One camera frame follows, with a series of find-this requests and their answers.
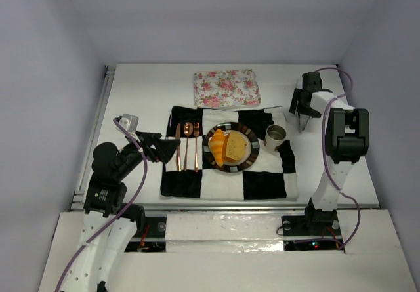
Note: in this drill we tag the copper fork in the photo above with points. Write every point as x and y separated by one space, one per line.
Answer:
196 133

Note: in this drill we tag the orange croissant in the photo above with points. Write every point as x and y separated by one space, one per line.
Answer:
216 145

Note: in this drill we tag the silver metal tongs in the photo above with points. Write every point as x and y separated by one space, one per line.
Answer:
302 122

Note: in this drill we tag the grey ceramic cup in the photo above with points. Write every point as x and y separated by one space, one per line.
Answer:
275 136

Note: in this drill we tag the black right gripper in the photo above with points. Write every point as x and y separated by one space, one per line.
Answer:
302 105

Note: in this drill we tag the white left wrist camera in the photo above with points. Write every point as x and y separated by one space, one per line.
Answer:
128 122

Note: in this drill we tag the copper spoon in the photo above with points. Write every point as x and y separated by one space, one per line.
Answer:
188 129

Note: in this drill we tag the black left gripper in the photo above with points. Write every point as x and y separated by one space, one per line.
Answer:
150 146

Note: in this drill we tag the brown bread slice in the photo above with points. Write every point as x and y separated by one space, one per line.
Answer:
234 146

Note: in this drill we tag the copper knife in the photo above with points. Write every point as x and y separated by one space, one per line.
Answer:
177 137

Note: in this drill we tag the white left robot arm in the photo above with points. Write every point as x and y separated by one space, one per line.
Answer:
109 222

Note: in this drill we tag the black rimmed beige plate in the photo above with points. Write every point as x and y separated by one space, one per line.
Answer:
251 147

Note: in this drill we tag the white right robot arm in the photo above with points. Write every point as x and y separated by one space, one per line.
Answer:
345 140

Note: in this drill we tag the floral rectangular tray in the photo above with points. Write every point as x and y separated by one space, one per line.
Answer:
226 89

